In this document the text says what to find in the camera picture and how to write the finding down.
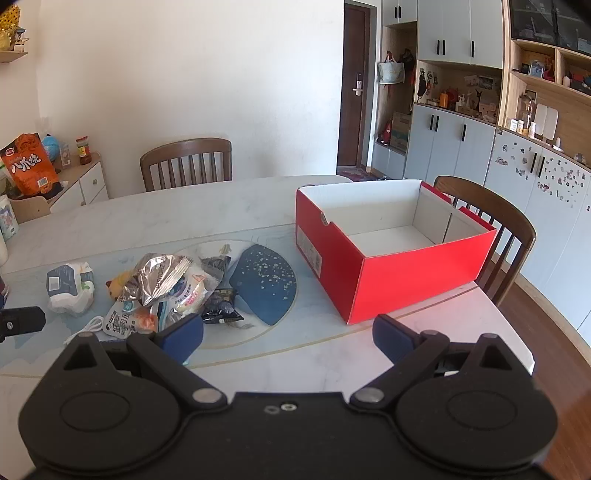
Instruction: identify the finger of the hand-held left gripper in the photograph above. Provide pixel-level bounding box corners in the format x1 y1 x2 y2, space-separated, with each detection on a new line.
0 307 47 343

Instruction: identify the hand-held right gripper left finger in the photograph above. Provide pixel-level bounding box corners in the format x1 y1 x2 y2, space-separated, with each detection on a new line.
46 314 229 411

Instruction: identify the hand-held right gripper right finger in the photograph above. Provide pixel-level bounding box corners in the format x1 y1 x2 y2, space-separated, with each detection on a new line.
348 314 536 411

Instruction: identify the clear bread packet blue print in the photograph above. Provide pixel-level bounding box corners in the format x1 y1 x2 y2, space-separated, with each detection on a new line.
168 263 218 317

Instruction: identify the black snack packet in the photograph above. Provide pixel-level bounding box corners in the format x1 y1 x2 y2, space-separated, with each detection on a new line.
202 288 244 325

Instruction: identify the red cardboard box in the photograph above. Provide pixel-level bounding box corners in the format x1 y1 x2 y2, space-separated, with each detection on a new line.
294 180 498 325

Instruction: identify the silver foil snack bag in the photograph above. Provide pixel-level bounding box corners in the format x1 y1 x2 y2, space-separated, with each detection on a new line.
130 252 195 308

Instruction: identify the yellow plush toy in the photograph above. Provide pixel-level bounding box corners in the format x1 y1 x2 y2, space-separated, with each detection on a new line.
106 270 139 302

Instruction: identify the white marble desktop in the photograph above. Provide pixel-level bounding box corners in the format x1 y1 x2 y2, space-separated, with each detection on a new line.
0 174 536 467

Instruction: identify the printed blue table mat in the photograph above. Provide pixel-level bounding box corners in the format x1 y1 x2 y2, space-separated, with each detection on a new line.
0 224 485 380

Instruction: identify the printed white cup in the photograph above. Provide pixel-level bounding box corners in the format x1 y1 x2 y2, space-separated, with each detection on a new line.
0 194 20 241

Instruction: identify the light wooden box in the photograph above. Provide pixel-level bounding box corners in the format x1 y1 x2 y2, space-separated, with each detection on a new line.
9 196 51 224

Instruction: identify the white sideboard with drawers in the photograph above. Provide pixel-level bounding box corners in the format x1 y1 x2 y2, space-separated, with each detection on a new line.
46 152 110 214

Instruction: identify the orange snack bag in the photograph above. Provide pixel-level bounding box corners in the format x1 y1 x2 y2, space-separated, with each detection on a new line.
0 133 60 197

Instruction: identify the patterned red rug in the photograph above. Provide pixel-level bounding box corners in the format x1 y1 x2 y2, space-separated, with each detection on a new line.
341 166 384 182

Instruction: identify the brown wooden slatted chair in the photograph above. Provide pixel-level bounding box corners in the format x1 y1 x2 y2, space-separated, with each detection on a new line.
433 175 537 306
140 137 233 193

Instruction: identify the pale blue tote bag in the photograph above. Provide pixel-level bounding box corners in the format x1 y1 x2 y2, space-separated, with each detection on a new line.
378 52 406 85

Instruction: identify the dark brown door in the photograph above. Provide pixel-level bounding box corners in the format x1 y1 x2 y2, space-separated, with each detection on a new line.
337 2 372 168

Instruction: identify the white cable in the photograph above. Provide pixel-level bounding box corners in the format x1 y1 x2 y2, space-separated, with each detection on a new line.
64 315 105 346

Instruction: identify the white wooden wall cabinet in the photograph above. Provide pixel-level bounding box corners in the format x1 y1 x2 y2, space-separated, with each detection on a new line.
369 0 591 333

